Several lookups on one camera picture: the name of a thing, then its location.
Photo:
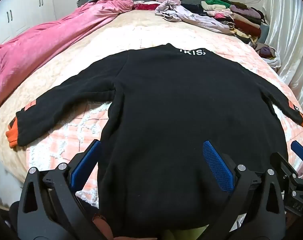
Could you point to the person's left hand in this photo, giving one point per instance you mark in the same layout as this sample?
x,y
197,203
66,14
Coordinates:
x,y
102,227

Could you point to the crumpled lilac garment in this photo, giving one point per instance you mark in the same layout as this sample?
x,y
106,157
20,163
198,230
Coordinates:
x,y
191,17

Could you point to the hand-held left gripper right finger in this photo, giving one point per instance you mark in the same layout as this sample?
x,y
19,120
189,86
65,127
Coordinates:
x,y
216,165

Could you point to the white satin curtain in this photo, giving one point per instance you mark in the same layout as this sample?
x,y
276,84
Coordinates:
x,y
291,42

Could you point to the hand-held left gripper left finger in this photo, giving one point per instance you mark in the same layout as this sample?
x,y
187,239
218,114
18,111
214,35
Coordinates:
x,y
86,160

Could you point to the white wardrobe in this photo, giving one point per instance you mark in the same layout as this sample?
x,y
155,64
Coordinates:
x,y
24,12

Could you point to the pink duvet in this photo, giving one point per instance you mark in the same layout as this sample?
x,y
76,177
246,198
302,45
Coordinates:
x,y
41,42

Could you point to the dark red garment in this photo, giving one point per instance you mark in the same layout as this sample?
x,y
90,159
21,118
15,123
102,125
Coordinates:
x,y
144,5

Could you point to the beige blanket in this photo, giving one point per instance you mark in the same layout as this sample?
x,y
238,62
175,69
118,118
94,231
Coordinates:
x,y
54,75

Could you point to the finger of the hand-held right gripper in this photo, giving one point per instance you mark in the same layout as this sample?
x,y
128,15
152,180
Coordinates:
x,y
300,151
286,166

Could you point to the black folded garment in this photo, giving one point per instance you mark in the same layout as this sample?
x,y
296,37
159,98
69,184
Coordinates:
x,y
194,8

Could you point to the peach and white patterned blanket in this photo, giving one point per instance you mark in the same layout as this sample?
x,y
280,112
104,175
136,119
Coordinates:
x,y
66,135

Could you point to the black sweater with orange cuffs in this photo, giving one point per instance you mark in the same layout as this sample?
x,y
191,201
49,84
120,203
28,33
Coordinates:
x,y
179,105

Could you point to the white bag of clothes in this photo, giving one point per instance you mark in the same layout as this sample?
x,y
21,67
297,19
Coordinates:
x,y
266,51

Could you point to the person's lime green pants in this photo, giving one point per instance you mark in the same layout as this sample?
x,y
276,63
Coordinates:
x,y
186,235

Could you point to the stack of folded clothes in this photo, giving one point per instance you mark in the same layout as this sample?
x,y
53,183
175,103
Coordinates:
x,y
244,22

